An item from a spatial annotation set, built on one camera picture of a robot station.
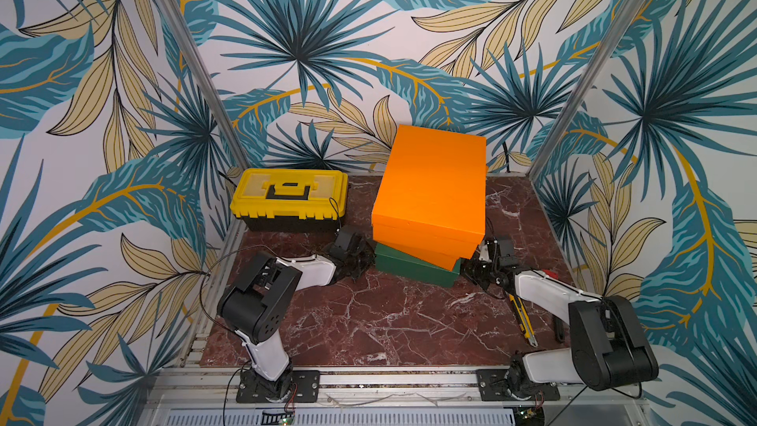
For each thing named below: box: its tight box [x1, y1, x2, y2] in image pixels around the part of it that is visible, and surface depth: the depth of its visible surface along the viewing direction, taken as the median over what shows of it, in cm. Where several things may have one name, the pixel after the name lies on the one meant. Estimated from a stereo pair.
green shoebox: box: [374, 242, 463, 288], surface depth 86 cm
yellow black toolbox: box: [229, 168, 349, 232], surface depth 93 cm
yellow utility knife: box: [507, 292, 539, 349], surface depth 84 cm
